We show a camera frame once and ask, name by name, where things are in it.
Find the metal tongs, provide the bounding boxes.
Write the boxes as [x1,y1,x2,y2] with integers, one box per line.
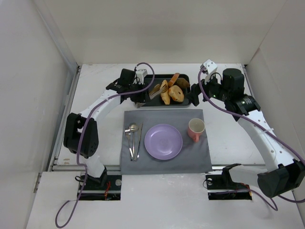
[135,84,166,108]

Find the long golden bread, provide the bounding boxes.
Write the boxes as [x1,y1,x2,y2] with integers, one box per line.
[160,80,171,105]

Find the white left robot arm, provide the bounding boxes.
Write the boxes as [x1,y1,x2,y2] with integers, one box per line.
[63,69,150,186]

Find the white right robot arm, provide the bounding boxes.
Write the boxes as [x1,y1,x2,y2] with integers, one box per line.
[186,67,305,198]

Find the dark brown bread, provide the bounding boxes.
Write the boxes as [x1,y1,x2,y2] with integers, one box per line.
[175,78,190,89]

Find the round bagel bread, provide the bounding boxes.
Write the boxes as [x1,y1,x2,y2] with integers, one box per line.
[168,85,184,103]

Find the orange bread slice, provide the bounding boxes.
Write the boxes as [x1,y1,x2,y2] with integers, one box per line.
[168,73,180,87]

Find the black baking tray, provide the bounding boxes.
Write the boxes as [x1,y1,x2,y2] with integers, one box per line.
[136,74,191,108]

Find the pink mug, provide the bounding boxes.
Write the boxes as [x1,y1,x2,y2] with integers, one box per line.
[187,118,205,143]

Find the silver spoon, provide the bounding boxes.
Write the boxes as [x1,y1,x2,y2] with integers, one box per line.
[129,123,139,161]

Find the silver fork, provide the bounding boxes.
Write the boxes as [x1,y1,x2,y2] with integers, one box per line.
[124,126,133,161]

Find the purple plate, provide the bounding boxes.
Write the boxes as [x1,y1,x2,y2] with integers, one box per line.
[144,124,183,160]

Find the silver knife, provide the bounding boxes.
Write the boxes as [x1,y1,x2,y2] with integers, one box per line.
[134,123,143,161]

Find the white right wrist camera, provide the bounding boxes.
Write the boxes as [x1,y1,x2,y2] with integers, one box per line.
[200,59,218,84]

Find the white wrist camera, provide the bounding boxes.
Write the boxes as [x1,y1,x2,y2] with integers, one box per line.
[133,69,148,84]
[200,59,218,84]

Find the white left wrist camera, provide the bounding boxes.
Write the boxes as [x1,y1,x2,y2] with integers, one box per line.
[133,69,148,84]

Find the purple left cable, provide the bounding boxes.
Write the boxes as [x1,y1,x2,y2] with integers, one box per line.
[55,62,155,229]

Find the purple cable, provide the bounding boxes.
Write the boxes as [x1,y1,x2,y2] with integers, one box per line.
[55,62,155,229]
[198,67,305,212]

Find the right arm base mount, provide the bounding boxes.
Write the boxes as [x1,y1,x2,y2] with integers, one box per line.
[203,174,252,200]

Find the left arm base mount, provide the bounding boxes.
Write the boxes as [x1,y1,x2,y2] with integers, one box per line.
[80,175,122,201]

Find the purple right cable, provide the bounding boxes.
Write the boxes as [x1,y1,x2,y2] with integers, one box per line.
[198,67,305,212]

